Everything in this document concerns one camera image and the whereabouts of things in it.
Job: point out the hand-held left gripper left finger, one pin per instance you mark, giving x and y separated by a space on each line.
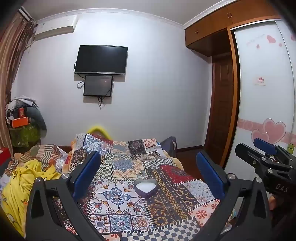
87 173

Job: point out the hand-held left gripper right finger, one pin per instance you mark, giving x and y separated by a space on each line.
208 171

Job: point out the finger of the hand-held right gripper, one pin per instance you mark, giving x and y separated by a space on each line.
247 154
264 144

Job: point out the heart-shaped jewelry box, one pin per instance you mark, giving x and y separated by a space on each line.
146 185

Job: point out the green bottle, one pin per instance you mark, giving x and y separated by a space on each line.
291 148

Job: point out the patchwork patterned blanket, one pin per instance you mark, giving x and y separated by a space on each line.
120 166

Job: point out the yellow fluffy pillow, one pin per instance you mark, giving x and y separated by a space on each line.
99 129

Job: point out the dark blue bag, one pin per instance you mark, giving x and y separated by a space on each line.
168 144

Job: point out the striped brown bedding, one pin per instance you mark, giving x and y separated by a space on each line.
39 153

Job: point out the brown wooden door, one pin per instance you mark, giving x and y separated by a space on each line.
220 99

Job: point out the white paper label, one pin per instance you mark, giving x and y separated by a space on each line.
260 80

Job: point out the yellow printed blanket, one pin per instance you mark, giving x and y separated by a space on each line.
23 185

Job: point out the green cloth covered table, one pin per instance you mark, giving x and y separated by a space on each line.
23 136

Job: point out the red flat box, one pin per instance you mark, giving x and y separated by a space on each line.
4 158

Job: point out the orange box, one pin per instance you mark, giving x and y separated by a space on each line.
20 121

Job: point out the pile of clothes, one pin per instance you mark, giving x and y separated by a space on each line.
30 109

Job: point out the wooden wardrobe with white door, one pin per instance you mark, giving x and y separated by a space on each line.
259 58

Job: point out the small red box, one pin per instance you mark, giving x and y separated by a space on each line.
22 112

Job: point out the brown striped curtain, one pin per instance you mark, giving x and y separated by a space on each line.
11 58

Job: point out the white air conditioner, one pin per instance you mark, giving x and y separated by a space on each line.
55 26

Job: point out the small black wall monitor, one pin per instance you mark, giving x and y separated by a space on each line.
98 85

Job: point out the black wall television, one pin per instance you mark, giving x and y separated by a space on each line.
101 59

